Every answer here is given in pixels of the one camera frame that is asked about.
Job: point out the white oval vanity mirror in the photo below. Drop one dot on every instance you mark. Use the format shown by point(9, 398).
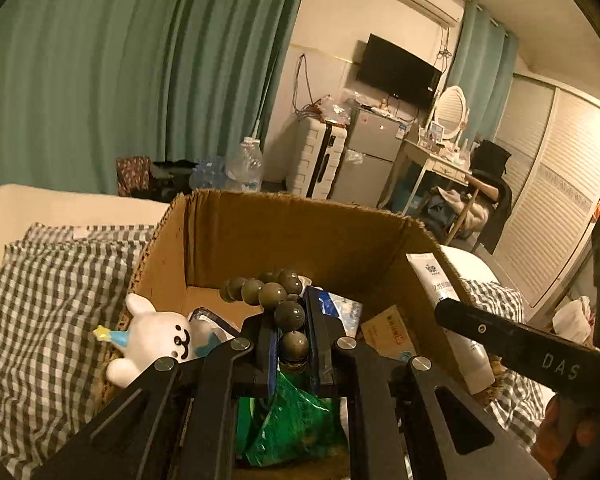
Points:
point(451, 110)

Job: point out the blue and white packet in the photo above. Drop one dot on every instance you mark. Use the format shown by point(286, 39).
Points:
point(342, 310)

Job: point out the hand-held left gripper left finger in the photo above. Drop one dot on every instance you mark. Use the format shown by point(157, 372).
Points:
point(269, 360)

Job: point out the beige clothes pile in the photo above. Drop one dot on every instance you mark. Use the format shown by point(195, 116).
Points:
point(462, 210)

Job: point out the black wall television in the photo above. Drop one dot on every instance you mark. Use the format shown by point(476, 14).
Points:
point(397, 70)

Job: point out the grey small fridge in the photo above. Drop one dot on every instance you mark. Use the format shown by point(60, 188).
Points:
point(370, 160)

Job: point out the chair with black garment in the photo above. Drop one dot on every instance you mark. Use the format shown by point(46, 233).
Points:
point(490, 160)

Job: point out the white vanity desk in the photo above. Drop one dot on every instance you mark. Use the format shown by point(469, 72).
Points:
point(430, 165)

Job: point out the white bunny toy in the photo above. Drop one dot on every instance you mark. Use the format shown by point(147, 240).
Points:
point(155, 335)

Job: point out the white plastic bag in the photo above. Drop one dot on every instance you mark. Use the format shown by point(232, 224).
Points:
point(572, 316)

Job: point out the narrow green curtain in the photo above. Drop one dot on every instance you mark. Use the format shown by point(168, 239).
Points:
point(480, 60)

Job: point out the small brown box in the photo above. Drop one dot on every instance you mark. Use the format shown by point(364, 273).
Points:
point(387, 330)

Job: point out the white louvred wardrobe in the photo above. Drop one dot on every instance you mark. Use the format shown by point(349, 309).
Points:
point(555, 185)

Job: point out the large clear water bottle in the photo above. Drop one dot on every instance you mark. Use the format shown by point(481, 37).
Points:
point(246, 167)

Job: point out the brown cardboard box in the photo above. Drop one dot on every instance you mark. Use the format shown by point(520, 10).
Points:
point(280, 240)

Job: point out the green foil packet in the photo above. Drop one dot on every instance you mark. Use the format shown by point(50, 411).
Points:
point(290, 420)

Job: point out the person's right hand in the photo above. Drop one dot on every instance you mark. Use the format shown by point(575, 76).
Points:
point(550, 422)

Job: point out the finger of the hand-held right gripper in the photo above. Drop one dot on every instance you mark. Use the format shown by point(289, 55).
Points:
point(480, 329)

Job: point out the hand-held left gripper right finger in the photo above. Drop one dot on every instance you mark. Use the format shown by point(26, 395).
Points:
point(312, 340)

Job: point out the white suitcase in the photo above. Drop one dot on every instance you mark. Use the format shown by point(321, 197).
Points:
point(312, 160)

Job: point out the pack of water bottles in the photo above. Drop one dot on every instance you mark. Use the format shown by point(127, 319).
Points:
point(209, 174)

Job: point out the black bag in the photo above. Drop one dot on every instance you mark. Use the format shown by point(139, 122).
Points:
point(172, 170)

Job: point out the clear plastic bag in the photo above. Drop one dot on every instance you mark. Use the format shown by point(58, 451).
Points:
point(337, 109)

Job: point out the wide green curtain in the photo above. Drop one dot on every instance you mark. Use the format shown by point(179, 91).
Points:
point(105, 70)

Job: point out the white squeeze tube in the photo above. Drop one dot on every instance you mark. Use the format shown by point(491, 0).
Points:
point(472, 360)

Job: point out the patterned gift bag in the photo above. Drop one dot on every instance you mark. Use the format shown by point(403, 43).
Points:
point(132, 175)

